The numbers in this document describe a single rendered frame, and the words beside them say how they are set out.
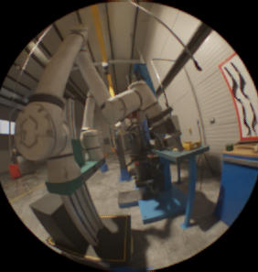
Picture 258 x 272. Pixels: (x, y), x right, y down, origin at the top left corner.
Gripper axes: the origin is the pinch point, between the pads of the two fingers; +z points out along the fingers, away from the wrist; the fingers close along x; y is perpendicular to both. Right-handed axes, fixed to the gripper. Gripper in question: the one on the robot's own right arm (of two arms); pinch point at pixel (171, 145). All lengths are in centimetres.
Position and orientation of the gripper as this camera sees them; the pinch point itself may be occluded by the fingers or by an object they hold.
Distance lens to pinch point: 49.4
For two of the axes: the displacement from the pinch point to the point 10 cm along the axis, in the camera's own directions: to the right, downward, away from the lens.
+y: -8.2, 5.5, -1.1
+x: 1.7, 0.5, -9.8
